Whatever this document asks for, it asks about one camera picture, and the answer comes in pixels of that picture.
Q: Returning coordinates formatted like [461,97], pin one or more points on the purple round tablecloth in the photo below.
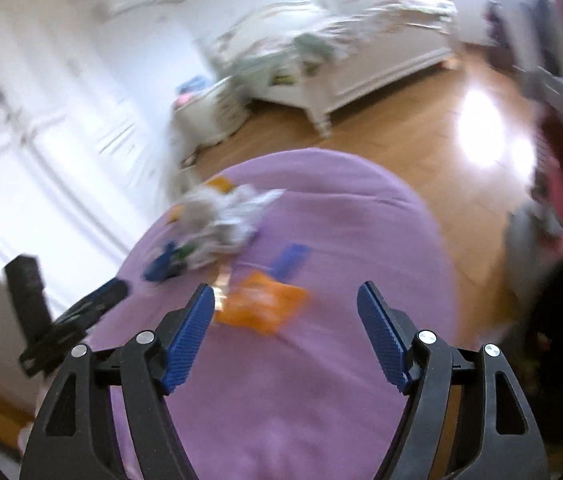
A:
[311,402]

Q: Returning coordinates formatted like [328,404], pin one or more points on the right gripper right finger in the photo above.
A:
[466,416]

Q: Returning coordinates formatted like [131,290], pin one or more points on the black trash bin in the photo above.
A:
[534,350]

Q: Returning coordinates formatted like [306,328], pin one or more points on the white wardrobe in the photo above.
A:
[81,177]

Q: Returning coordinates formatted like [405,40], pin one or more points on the dark blue wrapper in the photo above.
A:
[165,265]

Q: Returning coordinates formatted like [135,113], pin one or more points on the orange candy wrapper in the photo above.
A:
[260,303]

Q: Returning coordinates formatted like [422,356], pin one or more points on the yellow snack bag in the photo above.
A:
[221,184]

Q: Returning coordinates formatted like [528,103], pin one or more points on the white bed frame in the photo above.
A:
[385,59]

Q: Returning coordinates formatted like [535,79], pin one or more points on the white tissue paper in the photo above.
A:
[222,224]

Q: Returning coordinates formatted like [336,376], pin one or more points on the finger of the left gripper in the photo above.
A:
[89,309]

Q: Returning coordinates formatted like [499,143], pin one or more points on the floral quilt bedding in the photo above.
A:
[262,46]

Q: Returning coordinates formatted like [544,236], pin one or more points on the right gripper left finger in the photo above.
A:
[74,436]

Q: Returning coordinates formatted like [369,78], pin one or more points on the white nightstand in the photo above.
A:
[209,116]

